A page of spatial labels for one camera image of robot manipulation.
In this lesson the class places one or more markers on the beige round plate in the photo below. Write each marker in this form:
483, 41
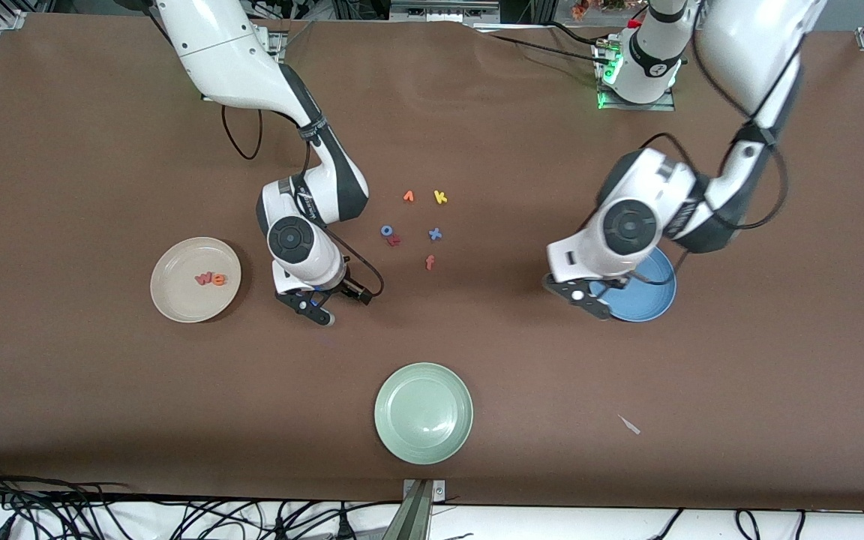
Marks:
184, 300

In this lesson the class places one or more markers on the dried orange flowers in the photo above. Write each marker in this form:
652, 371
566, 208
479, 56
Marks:
580, 9

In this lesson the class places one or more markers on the pale green round plate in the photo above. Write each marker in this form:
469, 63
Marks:
423, 413

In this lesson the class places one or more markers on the white paper scrap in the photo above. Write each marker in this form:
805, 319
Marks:
629, 424

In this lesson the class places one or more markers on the blue round plate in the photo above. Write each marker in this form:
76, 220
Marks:
649, 300

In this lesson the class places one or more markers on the metal table edge bracket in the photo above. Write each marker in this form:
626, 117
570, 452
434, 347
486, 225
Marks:
417, 514

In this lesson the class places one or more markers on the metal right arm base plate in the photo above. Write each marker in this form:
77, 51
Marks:
278, 45

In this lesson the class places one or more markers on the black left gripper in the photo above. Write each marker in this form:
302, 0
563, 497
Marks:
615, 283

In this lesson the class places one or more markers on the brown table cover sheet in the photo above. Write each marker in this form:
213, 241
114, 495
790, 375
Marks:
102, 390

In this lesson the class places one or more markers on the yellow foam letter k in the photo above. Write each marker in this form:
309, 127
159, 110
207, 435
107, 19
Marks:
439, 197

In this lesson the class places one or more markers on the orange foam letter e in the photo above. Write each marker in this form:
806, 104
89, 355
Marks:
218, 280

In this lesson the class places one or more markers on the pink foam letter w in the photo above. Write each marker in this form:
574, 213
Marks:
203, 279

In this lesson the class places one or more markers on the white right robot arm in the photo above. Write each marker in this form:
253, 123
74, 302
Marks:
214, 52

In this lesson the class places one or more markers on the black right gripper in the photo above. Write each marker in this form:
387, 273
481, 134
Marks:
347, 286

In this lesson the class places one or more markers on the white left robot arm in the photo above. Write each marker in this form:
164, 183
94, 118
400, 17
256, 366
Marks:
589, 251

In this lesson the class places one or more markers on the aluminium frame structure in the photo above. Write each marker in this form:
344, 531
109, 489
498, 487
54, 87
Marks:
439, 10

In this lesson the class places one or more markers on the blue foam letter x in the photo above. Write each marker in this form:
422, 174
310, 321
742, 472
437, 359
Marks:
435, 233

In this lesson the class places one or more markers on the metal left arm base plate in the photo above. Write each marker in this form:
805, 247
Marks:
664, 106

